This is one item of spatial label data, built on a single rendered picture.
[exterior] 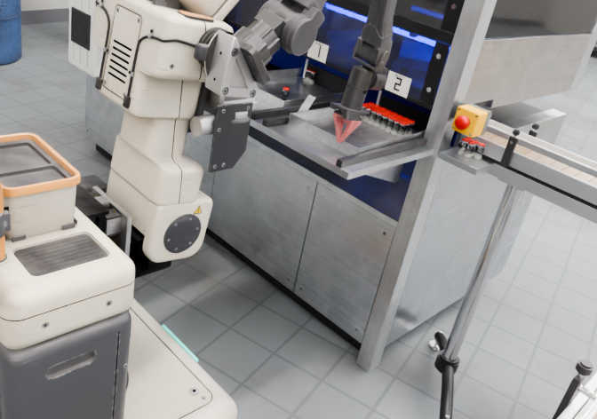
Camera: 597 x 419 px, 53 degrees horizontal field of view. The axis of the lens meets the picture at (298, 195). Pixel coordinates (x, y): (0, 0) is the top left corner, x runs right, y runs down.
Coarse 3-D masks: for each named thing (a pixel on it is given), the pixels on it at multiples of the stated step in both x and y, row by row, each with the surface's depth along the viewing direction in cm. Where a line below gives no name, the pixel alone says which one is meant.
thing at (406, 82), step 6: (390, 72) 185; (390, 78) 185; (402, 78) 182; (408, 78) 181; (390, 84) 186; (402, 84) 183; (408, 84) 181; (390, 90) 186; (402, 90) 183; (408, 90) 182; (402, 96) 183
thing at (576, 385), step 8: (584, 360) 81; (576, 368) 81; (584, 368) 80; (592, 368) 80; (576, 376) 81; (584, 376) 82; (576, 384) 81; (592, 384) 87; (568, 392) 82; (576, 392) 82; (584, 392) 81; (592, 392) 81; (568, 400) 82; (576, 400) 83; (584, 400) 84; (592, 400) 84; (560, 408) 83; (568, 408) 81; (576, 408) 82; (584, 408) 82; (592, 408) 77; (560, 416) 80; (568, 416) 80; (576, 416) 81; (584, 416) 76; (592, 416) 76
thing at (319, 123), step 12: (324, 108) 184; (336, 108) 188; (300, 120) 171; (312, 120) 182; (324, 120) 184; (312, 132) 169; (324, 132) 166; (360, 132) 180; (372, 132) 182; (384, 132) 184; (420, 132) 180; (336, 144) 164; (348, 144) 161; (360, 144) 171; (372, 144) 164; (384, 144) 168
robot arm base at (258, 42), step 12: (252, 24) 116; (264, 24) 115; (240, 36) 113; (252, 36) 113; (264, 36) 114; (276, 36) 116; (240, 48) 111; (252, 48) 110; (264, 48) 114; (276, 48) 117; (252, 60) 111; (264, 60) 115; (252, 72) 115; (264, 72) 114; (264, 84) 115
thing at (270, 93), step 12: (276, 72) 212; (288, 72) 216; (300, 72) 221; (276, 84) 208; (288, 84) 210; (300, 84) 213; (312, 84) 216; (264, 96) 188; (276, 96) 196; (300, 96) 201; (324, 96) 195; (336, 96) 200
